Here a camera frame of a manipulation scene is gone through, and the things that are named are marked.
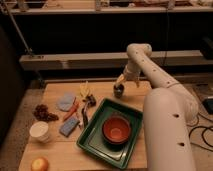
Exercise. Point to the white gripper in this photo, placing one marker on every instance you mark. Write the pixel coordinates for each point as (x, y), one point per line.
(129, 75)

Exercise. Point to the light blue plastic cup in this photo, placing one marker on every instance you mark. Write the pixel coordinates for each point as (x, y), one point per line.
(118, 93)

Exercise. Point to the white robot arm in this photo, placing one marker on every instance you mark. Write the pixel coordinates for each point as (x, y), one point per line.
(167, 108)

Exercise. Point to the yellow banana toy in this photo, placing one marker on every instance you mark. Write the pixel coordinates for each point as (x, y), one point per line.
(84, 89)

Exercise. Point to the red orange bowl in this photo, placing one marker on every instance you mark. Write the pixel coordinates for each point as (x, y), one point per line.
(116, 129)

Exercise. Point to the orange carrot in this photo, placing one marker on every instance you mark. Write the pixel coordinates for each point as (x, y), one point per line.
(72, 110)

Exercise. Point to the light blue cloth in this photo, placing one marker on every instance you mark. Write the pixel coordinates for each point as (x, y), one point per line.
(66, 102)

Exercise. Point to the wooden table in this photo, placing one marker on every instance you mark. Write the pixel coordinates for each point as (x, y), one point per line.
(63, 153)

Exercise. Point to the green plastic tray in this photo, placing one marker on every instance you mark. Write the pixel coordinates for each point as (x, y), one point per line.
(92, 140)

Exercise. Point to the metal shelf rack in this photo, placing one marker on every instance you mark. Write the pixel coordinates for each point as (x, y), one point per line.
(94, 39)

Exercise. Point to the blue sponge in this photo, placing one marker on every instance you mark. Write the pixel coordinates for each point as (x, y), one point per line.
(68, 126)

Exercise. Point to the dark grape bunch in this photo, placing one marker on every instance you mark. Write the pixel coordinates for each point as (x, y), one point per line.
(41, 113)

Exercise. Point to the white paper cup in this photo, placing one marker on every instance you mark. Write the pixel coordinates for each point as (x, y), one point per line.
(40, 131)

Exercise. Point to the red yellow apple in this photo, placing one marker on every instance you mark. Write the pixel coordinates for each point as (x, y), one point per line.
(40, 164)

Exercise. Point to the dark handled utensil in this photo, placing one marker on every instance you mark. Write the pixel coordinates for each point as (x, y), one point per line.
(89, 102)

